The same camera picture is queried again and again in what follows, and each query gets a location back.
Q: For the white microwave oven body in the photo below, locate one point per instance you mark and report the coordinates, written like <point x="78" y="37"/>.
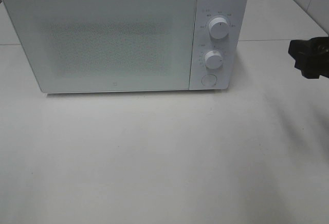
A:
<point x="221" y="3"/>

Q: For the white timer knob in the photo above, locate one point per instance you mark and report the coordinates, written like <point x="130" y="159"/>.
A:
<point x="213" y="59"/>

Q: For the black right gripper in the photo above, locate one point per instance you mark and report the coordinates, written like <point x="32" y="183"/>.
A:
<point x="312" y="56"/>

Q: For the round white door button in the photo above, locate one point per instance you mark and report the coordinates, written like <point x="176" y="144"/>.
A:
<point x="209" y="80"/>

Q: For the white microwave door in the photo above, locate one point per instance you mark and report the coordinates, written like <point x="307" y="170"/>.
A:
<point x="106" y="45"/>

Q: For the upper white power knob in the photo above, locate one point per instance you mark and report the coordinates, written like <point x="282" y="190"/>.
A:
<point x="219" y="27"/>

